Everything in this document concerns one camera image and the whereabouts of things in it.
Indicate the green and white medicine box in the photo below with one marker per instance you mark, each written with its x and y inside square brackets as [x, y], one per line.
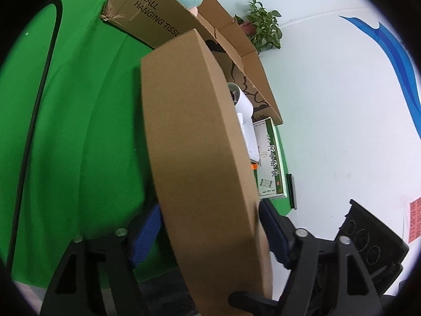
[269, 158]

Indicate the potted plant in pink pot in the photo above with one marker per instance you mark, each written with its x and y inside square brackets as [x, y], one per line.
[263, 26]

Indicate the small black phone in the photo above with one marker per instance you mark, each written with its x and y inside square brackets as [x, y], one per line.
[291, 191]

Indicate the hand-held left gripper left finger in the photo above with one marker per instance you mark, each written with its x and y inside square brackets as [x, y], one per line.
[144, 237]

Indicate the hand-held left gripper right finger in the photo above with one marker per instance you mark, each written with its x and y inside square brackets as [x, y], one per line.
[276, 233]

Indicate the white hair dryer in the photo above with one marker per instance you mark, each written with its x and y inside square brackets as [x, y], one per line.
[243, 105]

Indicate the blue wave wall decal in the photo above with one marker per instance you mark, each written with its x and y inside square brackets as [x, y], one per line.
[394, 49]

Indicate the green table cloth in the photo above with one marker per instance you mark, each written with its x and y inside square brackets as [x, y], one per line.
[82, 138]

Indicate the brown cardboard box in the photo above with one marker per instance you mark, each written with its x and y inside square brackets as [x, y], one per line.
[197, 138]

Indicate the pink paper note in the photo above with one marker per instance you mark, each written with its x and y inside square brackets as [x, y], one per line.
[415, 217]

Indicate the large printed cardboard box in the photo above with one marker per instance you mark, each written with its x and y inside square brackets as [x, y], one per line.
[144, 10]

